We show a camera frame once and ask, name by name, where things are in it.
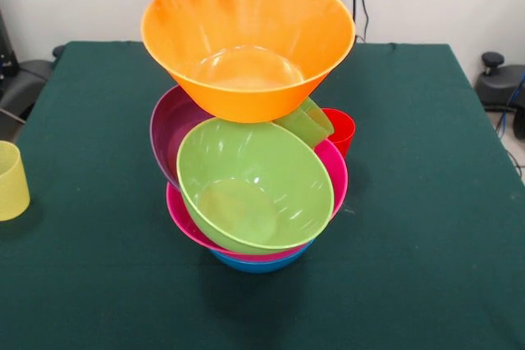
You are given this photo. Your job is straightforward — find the purple plastic bowl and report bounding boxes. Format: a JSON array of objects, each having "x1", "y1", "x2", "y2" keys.
[{"x1": 149, "y1": 85, "x2": 214, "y2": 192}]

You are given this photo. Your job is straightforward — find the blue cable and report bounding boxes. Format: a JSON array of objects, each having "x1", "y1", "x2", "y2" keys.
[{"x1": 494, "y1": 73, "x2": 525, "y2": 134}]

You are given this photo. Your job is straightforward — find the pink plastic bowl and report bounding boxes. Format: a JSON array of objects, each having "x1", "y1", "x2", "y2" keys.
[{"x1": 165, "y1": 139, "x2": 349, "y2": 263}]

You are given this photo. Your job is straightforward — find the green plastic cup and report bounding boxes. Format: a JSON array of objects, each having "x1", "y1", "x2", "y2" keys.
[{"x1": 273, "y1": 98, "x2": 334, "y2": 149}]

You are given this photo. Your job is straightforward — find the black equipment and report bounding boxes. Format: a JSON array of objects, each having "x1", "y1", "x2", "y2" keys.
[{"x1": 0, "y1": 9, "x2": 54, "y2": 124}]

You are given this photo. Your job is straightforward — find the red plastic cup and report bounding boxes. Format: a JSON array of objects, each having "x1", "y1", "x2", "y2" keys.
[{"x1": 322, "y1": 108, "x2": 357, "y2": 161}]

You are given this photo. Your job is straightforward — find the black wheeled base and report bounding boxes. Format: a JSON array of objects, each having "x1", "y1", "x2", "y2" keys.
[{"x1": 474, "y1": 51, "x2": 525, "y2": 140}]

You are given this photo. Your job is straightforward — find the dark green tablecloth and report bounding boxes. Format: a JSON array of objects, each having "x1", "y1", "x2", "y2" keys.
[{"x1": 0, "y1": 40, "x2": 525, "y2": 350}]

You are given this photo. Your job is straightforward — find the large blue plastic bowl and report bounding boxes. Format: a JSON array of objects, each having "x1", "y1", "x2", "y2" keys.
[{"x1": 208, "y1": 239, "x2": 317, "y2": 275}]

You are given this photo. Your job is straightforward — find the large orange plastic bowl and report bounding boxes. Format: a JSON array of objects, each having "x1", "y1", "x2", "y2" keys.
[{"x1": 140, "y1": 0, "x2": 357, "y2": 124}]

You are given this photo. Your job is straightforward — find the green plastic bowl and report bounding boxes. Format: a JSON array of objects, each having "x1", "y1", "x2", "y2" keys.
[{"x1": 176, "y1": 117, "x2": 336, "y2": 256}]

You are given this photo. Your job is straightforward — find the yellow plastic cup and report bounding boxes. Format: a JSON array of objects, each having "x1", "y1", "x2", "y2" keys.
[{"x1": 0, "y1": 140, "x2": 31, "y2": 222}]

